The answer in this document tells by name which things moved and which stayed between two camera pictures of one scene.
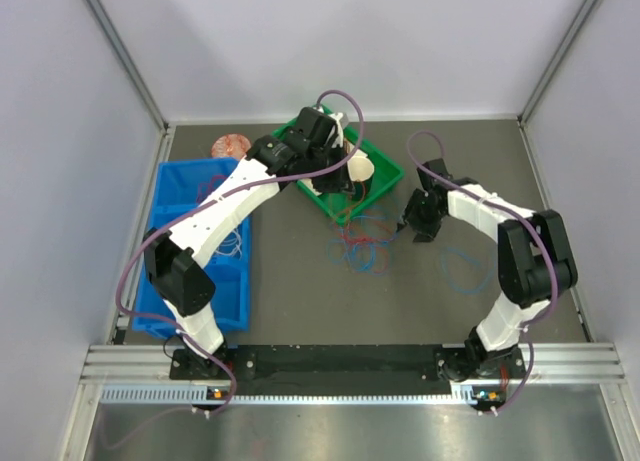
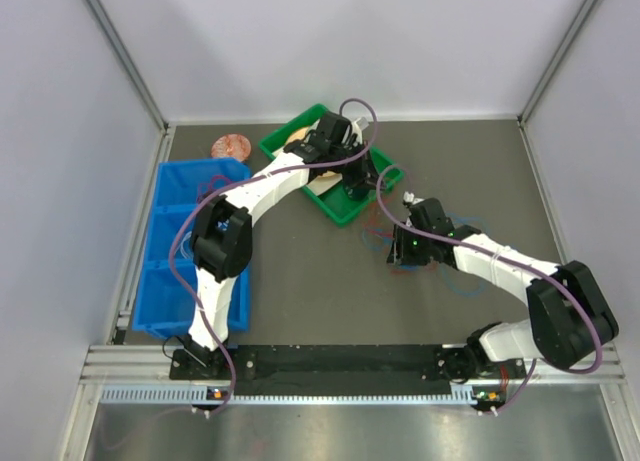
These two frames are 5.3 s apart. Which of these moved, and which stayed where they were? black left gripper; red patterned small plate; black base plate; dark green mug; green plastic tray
Moved: black left gripper
Stayed: black base plate; dark green mug; green plastic tray; red patterned small plate
